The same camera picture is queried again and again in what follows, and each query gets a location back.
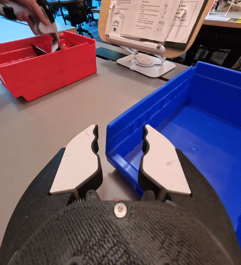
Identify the paper sheet with boxed text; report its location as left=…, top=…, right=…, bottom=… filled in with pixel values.
left=166, top=0, right=206, bottom=44

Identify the person's left hand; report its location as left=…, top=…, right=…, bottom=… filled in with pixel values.
left=0, top=0, right=50, bottom=35

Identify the grey desk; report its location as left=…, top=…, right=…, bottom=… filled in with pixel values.
left=0, top=41, right=190, bottom=265

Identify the clear acrylic stand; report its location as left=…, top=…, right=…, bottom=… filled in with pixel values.
left=207, top=0, right=241, bottom=21

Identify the black office chair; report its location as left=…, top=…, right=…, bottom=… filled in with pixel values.
left=65, top=0, right=99, bottom=40

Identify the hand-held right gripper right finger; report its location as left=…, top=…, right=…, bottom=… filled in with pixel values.
left=138, top=124, right=192, bottom=202

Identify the small white packet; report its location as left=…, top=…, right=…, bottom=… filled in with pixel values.
left=106, top=10, right=125, bottom=36

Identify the wooden document stand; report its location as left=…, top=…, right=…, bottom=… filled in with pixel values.
left=98, top=0, right=215, bottom=78

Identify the blue plastic bin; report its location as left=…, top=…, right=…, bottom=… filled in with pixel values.
left=106, top=61, right=241, bottom=265

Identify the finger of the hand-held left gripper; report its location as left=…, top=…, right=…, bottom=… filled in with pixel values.
left=51, top=38, right=61, bottom=52
left=35, top=21, right=60, bottom=42

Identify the black braided cable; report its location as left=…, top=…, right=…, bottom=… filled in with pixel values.
left=57, top=37, right=76, bottom=51

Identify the red plastic bin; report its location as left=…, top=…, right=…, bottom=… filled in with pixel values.
left=0, top=31, right=97, bottom=102

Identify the black bin divider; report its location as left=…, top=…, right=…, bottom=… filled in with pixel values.
left=31, top=43, right=49, bottom=56

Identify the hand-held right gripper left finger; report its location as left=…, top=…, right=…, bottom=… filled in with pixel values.
left=49, top=124, right=103, bottom=197

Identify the white table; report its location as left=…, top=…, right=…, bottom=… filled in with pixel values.
left=0, top=15, right=77, bottom=46

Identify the wooden table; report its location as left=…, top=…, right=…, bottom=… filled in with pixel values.
left=203, top=10, right=241, bottom=30

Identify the printed instruction sheet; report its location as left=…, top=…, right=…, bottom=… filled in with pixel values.
left=120, top=0, right=176, bottom=42

